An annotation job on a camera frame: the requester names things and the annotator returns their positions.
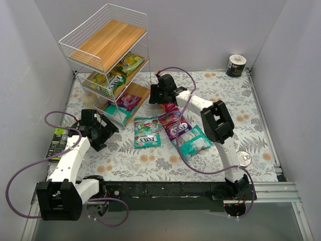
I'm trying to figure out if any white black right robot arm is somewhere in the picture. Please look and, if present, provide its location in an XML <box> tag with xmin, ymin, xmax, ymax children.
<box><xmin>149</xmin><ymin>73</ymin><xmax>249</xmax><ymax>198</ymax></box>

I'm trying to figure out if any white wire wooden shelf rack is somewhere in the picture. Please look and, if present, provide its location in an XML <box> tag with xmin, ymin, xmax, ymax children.
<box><xmin>59</xmin><ymin>4</ymin><xmax>152</xmax><ymax>128</ymax></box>

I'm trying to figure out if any green yellow Fox's candy bag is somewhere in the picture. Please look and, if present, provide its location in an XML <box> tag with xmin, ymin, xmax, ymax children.
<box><xmin>116</xmin><ymin>52</ymin><xmax>145</xmax><ymax>76</ymax></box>
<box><xmin>83</xmin><ymin>71</ymin><xmax>126</xmax><ymax>98</ymax></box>

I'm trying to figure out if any cream liquid bottle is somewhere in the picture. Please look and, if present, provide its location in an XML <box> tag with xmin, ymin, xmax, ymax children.
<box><xmin>82</xmin><ymin>93</ymin><xmax>98</xmax><ymax>109</ymax></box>

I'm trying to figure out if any purple Fox's berries candy bag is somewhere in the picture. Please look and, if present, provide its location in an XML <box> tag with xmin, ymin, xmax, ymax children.
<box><xmin>108</xmin><ymin>93</ymin><xmax>141</xmax><ymax>111</ymax></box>
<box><xmin>158</xmin><ymin>107</ymin><xmax>192</xmax><ymax>141</ymax></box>

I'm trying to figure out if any black green product box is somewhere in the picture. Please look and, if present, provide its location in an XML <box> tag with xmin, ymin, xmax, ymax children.
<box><xmin>46</xmin><ymin>128</ymin><xmax>69</xmax><ymax>162</ymax></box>

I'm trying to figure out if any floral patterned table mat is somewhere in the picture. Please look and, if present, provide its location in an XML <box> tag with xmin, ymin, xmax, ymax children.
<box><xmin>77</xmin><ymin>71</ymin><xmax>277</xmax><ymax>182</ymax></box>

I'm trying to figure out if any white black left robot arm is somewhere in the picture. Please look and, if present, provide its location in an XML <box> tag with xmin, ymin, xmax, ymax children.
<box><xmin>36</xmin><ymin>109</ymin><xmax>118</xmax><ymax>220</ymax></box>

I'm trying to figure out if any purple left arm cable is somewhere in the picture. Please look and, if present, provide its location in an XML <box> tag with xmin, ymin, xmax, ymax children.
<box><xmin>5</xmin><ymin>110</ymin><xmax>130</xmax><ymax>227</ymax></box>

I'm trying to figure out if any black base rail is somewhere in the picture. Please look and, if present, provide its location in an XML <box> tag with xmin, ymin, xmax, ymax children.
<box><xmin>96</xmin><ymin>181</ymin><xmax>257</xmax><ymax>212</ymax></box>

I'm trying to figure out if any metal tin can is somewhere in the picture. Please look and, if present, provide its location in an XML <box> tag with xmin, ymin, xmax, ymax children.
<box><xmin>236</xmin><ymin>151</ymin><xmax>252</xmax><ymax>168</ymax></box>

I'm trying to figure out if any teal mint candy bag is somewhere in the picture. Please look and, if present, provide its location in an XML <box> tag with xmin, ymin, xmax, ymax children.
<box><xmin>178</xmin><ymin>125</ymin><xmax>213</xmax><ymax>161</ymax></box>
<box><xmin>104</xmin><ymin>105</ymin><xmax>137</xmax><ymax>125</ymax></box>

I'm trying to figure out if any red orange candy box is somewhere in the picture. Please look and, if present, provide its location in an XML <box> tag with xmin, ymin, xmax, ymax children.
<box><xmin>160</xmin><ymin>103</ymin><xmax>178</xmax><ymax>113</ymax></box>

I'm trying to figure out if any teal Fox's fruit candy bag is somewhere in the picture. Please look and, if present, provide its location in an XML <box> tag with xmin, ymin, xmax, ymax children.
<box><xmin>134</xmin><ymin>116</ymin><xmax>161</xmax><ymax>149</ymax></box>

